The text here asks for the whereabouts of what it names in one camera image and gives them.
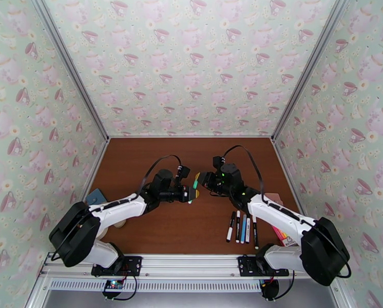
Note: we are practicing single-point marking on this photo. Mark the pink card holder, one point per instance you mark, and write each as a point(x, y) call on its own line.
point(275, 197)

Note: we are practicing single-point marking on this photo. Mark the blue card holder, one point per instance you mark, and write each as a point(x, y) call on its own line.
point(95, 195)

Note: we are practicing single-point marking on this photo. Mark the black round connector housing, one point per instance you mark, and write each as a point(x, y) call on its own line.
point(270, 289)

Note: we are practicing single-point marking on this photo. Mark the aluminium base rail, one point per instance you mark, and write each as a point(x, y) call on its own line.
point(191, 265)

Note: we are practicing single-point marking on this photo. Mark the black marker white ends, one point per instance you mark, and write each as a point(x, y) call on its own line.
point(237, 231)

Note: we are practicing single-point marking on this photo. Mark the blue marker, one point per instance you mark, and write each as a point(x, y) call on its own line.
point(243, 231)

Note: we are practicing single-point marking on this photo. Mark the white marker black print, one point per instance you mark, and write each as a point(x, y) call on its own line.
point(248, 235)

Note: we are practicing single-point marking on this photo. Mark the colourful pen pack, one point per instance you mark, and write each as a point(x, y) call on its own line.
point(286, 238)

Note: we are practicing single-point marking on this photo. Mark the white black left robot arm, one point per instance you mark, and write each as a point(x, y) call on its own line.
point(121, 207)

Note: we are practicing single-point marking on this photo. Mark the black and white marker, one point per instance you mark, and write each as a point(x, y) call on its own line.
point(230, 235)

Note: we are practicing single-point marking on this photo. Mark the aluminium corner post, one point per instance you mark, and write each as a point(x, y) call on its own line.
point(72, 68)
point(309, 68)

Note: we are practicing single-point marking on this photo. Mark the green marker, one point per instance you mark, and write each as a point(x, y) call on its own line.
point(194, 185)

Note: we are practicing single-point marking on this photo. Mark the thin black pen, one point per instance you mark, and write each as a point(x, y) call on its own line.
point(255, 233)

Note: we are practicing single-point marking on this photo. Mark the small circuit board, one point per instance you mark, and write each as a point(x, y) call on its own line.
point(113, 284)

